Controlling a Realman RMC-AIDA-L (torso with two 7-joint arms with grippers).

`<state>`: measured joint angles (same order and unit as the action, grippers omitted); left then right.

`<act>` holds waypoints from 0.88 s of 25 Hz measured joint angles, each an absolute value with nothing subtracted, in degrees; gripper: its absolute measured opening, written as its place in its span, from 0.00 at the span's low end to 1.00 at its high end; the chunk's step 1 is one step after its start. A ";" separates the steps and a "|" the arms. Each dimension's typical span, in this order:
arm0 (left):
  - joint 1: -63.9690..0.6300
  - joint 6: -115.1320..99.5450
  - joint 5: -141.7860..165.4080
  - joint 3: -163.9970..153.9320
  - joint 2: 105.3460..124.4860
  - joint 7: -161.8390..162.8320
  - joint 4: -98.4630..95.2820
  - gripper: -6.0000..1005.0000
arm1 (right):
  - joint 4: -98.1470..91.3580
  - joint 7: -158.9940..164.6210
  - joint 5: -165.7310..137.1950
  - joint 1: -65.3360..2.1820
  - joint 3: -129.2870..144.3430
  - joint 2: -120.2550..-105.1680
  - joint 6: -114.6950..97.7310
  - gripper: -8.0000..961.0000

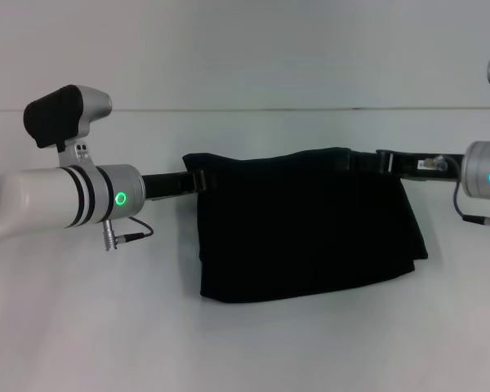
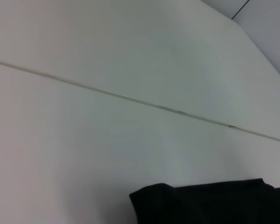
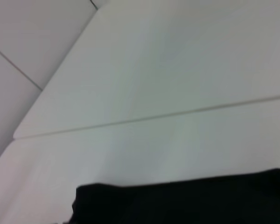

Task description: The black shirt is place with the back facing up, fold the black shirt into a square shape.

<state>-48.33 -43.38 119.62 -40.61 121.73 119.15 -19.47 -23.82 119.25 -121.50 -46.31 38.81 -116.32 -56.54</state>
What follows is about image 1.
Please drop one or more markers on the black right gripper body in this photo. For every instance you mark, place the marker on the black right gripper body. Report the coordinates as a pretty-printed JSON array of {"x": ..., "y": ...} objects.
[{"x": 420, "y": 164}]

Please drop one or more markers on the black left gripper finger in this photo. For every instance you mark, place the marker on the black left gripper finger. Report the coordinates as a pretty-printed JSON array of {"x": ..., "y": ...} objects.
[{"x": 202, "y": 180}]

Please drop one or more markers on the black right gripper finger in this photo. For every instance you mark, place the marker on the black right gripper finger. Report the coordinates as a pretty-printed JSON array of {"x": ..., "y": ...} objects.
[{"x": 357, "y": 162}]

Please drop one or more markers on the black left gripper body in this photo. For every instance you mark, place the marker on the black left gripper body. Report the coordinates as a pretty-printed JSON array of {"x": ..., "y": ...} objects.
[{"x": 167, "y": 185}]

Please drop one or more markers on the black t-shirt with FREE print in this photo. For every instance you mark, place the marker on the black t-shirt with FREE print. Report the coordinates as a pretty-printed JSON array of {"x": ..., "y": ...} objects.
[{"x": 310, "y": 228}]

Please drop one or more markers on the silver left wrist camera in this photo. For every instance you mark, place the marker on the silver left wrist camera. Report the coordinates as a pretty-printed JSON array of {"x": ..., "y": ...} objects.
[{"x": 61, "y": 116}]

